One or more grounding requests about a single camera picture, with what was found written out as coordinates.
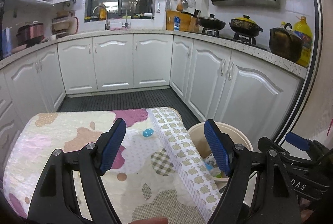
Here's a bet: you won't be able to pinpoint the blue plastic packet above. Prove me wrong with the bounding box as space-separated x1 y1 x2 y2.
203 155 216 171

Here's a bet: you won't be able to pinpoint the beige trash bin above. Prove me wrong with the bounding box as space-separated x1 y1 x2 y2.
187 121 253 191

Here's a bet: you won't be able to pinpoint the white kitchen cabinets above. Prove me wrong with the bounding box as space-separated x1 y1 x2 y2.
1 30 308 150

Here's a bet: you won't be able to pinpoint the chrome kitchen faucet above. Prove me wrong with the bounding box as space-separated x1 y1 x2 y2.
92 3 110 30

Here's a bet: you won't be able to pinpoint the person right hand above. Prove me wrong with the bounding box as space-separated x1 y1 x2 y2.
297 196 318 224

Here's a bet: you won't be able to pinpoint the person left hand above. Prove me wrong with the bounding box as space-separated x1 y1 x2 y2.
129 217 168 224

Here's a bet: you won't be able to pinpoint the dark clay pot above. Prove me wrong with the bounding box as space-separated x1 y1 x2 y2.
269 23 304 63

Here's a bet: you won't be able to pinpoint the patterned quilted tablecloth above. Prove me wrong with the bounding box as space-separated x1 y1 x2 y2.
3 107 221 223

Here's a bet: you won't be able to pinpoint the yellow oil bottle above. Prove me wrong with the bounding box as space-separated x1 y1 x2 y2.
293 16 313 68

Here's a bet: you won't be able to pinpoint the yellow lidded pot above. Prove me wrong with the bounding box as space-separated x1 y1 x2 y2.
229 15 263 37

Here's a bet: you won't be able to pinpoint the black wok with lid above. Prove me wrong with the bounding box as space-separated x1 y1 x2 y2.
181 11 226 30

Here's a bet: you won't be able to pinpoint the wooden cutting board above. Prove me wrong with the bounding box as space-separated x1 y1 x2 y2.
166 10 199 33

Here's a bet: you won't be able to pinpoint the pink electric cooker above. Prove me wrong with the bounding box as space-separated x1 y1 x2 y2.
16 21 44 47

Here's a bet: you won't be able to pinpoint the blue box on counter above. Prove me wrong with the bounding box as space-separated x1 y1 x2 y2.
2 28 12 58

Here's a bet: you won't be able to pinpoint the stacked dish containers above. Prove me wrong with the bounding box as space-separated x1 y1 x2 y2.
51 10 79 38

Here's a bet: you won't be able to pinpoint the yellow bottle on windowsill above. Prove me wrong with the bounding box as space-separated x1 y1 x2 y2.
99 7 107 21

